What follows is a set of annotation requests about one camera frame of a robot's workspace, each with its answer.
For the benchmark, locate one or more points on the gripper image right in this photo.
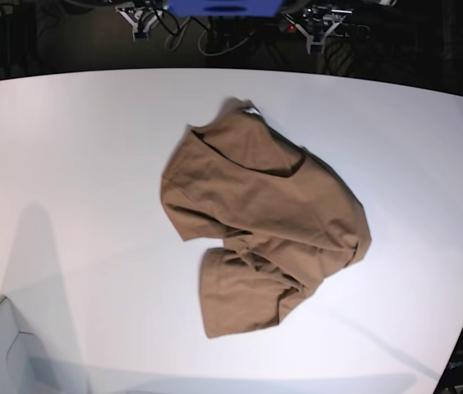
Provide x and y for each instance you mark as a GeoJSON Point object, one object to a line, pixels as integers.
{"type": "Point", "coordinates": [319, 23]}

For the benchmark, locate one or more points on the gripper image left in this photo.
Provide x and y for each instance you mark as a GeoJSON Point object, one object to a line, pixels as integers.
{"type": "Point", "coordinates": [139, 18]}

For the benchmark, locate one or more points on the brown t-shirt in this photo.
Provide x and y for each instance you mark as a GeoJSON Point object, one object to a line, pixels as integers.
{"type": "Point", "coordinates": [286, 220]}

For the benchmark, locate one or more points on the blue plastic box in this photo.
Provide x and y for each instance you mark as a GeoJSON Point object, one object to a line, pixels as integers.
{"type": "Point", "coordinates": [262, 8]}

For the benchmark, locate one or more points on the grey bin at corner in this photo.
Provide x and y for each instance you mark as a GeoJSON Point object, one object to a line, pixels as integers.
{"type": "Point", "coordinates": [16, 369]}

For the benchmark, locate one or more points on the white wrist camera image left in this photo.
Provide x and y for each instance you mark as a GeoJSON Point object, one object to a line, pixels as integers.
{"type": "Point", "coordinates": [137, 34]}

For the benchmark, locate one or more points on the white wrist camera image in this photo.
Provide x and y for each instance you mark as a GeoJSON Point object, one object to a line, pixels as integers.
{"type": "Point", "coordinates": [137, 34]}
{"type": "Point", "coordinates": [315, 47]}

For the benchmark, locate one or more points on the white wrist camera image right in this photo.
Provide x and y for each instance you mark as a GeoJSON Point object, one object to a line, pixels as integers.
{"type": "Point", "coordinates": [315, 47]}

